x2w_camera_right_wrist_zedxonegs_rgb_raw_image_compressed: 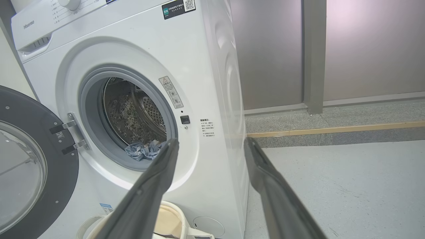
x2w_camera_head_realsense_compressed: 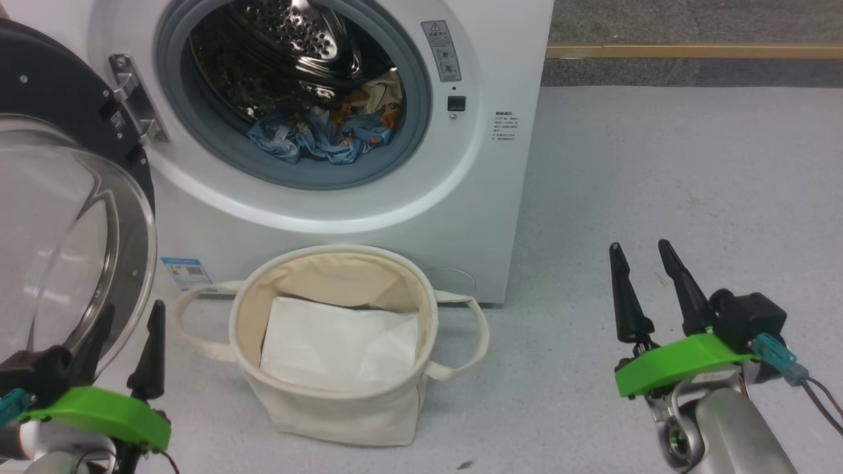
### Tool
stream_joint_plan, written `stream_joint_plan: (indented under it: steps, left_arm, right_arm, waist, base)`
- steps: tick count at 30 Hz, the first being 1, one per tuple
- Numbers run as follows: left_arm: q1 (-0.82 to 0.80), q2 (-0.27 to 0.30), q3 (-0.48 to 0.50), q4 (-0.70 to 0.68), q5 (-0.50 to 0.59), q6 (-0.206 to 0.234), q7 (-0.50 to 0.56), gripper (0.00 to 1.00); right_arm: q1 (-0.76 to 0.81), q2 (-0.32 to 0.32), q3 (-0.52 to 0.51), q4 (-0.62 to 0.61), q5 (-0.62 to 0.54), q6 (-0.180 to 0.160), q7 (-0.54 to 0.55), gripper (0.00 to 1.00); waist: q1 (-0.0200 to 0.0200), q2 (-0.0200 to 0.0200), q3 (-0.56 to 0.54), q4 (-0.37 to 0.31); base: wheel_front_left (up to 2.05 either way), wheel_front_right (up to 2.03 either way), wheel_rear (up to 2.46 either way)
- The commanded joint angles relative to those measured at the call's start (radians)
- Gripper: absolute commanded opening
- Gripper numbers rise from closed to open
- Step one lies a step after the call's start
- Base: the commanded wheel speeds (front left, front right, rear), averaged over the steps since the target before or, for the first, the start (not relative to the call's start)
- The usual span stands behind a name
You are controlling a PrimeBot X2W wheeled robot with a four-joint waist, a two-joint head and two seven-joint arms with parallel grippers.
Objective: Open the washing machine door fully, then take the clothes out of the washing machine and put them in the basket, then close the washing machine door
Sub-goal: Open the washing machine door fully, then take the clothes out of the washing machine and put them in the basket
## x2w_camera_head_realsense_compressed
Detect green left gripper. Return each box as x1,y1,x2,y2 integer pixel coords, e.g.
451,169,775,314
20,300,171,452

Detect grey warning label sticker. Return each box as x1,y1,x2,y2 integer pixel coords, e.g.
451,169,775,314
421,20,462,82

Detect white folded sheet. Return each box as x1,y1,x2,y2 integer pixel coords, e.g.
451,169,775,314
260,296,420,386

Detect blue energy label sticker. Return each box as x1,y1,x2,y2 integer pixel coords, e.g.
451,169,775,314
161,257,213,291

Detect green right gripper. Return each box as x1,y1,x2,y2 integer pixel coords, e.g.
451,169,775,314
609,239,758,398

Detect white front-load washing machine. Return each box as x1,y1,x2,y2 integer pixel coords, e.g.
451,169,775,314
0,0,554,305

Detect silver metal door hinge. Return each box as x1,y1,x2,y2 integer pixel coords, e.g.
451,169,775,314
109,54,169,145

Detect black round glass washer door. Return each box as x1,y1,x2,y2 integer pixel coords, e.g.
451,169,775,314
0,20,159,377

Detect cream canvas laundry basket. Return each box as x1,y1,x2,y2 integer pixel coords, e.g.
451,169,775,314
173,245,490,447

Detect blue cartoon print garment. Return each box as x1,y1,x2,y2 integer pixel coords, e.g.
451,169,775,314
247,69,406,165

